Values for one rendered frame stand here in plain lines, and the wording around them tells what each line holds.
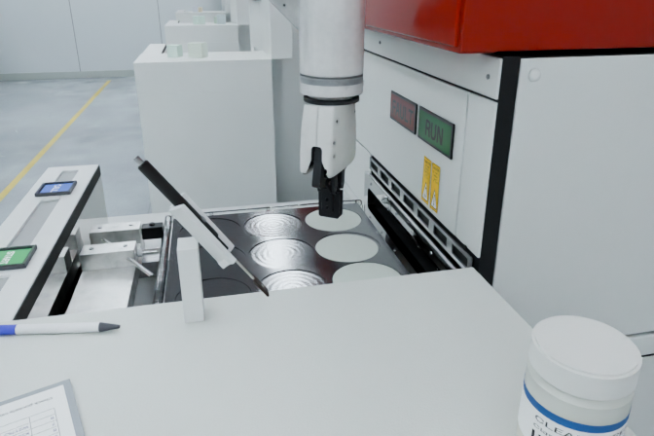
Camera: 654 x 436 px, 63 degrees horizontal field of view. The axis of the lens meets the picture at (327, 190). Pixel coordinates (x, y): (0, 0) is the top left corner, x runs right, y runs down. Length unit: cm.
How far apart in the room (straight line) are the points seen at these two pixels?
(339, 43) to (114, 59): 819
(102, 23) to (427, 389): 845
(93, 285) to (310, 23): 49
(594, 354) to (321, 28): 46
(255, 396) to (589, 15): 52
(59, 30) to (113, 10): 81
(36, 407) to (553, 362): 40
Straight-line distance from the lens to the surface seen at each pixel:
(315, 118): 69
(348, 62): 69
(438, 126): 76
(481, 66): 66
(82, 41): 885
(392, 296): 62
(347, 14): 68
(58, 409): 52
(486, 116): 65
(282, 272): 80
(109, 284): 86
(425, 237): 81
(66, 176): 112
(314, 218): 97
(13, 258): 80
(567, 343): 42
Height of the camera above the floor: 129
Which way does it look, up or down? 21 degrees down
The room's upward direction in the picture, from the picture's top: straight up
